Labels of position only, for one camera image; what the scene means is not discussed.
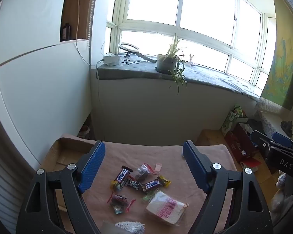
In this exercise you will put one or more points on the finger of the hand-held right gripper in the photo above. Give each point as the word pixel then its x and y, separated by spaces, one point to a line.
pixel 258 136
pixel 282 138

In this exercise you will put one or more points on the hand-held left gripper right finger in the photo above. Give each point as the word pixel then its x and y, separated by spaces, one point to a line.
pixel 197 168

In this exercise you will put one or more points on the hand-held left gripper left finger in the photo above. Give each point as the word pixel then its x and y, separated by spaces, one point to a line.
pixel 91 170

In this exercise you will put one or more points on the cardboard box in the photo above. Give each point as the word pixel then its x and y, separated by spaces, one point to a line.
pixel 68 151

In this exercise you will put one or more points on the chocolate bar blue white label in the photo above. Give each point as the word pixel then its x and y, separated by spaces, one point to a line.
pixel 123 175

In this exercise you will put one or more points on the red-trimmed clear candy packet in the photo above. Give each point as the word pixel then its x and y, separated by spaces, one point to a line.
pixel 142 171
pixel 118 199

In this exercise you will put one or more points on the small pink packet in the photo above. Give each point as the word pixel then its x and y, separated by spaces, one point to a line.
pixel 158 168

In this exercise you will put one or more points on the small black candy packet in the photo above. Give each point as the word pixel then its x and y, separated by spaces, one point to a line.
pixel 132 184

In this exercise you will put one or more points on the brown chocolate bar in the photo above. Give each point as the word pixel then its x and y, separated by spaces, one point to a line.
pixel 152 184

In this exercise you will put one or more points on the bagged bread slice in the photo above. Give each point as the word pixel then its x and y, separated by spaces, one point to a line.
pixel 166 208

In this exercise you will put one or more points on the person's right hand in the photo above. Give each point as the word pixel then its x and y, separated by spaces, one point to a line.
pixel 280 192

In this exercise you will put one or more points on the dark figurine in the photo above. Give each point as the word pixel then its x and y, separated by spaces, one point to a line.
pixel 287 126

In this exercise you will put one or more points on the patterned white cloth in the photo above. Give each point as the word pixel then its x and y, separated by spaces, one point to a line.
pixel 268 124

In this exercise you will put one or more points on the red box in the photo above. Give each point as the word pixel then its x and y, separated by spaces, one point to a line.
pixel 236 143

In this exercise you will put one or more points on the green snack bag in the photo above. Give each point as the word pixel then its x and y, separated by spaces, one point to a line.
pixel 230 120

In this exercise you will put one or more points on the small bowl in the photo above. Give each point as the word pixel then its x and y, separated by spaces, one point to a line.
pixel 84 129

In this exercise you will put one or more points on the pink table cloth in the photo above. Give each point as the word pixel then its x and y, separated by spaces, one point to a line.
pixel 141 156

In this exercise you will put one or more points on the white knitted cloth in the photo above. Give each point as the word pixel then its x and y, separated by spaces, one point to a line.
pixel 130 227

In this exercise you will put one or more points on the white ribbed panel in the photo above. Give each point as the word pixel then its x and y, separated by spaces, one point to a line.
pixel 5 187

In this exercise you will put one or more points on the small white figurine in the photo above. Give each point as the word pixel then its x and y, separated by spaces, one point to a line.
pixel 191 59

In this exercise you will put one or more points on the potted spider plant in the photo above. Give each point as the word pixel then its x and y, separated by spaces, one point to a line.
pixel 166 64

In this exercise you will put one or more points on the dark bottle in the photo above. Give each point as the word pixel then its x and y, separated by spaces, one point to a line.
pixel 66 31

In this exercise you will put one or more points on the wall map poster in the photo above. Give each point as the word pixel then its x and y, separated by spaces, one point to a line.
pixel 280 78

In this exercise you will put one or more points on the white window frame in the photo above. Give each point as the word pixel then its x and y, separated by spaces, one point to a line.
pixel 181 4

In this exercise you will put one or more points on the wooden wall shelf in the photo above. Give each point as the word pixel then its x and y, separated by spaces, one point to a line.
pixel 70 9

